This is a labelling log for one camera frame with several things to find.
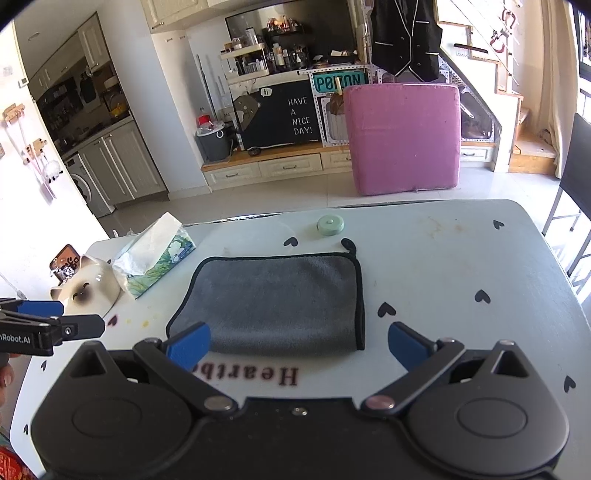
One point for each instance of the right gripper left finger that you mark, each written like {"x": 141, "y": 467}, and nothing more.
{"x": 188, "y": 347}

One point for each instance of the grey bin with red lid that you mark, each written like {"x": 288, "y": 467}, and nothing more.
{"x": 214, "y": 139}

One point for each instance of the small green round case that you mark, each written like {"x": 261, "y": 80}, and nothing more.
{"x": 330, "y": 225}

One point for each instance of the white cat shaped ceramic holder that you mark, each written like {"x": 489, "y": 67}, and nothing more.
{"x": 93, "y": 289}

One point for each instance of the teal poison sign frame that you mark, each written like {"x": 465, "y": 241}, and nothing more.
{"x": 328, "y": 86}

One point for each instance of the black chair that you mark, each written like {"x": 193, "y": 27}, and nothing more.
{"x": 576, "y": 176}

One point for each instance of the black vest on hanger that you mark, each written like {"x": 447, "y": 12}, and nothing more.
{"x": 406, "y": 38}

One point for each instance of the black have a nice day board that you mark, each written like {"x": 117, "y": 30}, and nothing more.
{"x": 280, "y": 114}

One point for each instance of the wooden staircase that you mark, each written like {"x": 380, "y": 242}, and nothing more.
{"x": 481, "y": 39}

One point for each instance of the grey microfibre towel black trim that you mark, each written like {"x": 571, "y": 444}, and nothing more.
{"x": 308, "y": 305}

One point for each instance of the washing machine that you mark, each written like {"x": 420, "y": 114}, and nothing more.
{"x": 87, "y": 187}

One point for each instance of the pink upright cushion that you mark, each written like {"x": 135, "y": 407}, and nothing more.
{"x": 403, "y": 137}

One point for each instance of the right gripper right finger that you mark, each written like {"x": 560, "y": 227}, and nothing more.
{"x": 409, "y": 347}

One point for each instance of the cream low drawer cabinet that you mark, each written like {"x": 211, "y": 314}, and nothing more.
{"x": 277, "y": 163}

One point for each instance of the white tissue pack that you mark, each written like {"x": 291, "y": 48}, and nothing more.
{"x": 150, "y": 255}

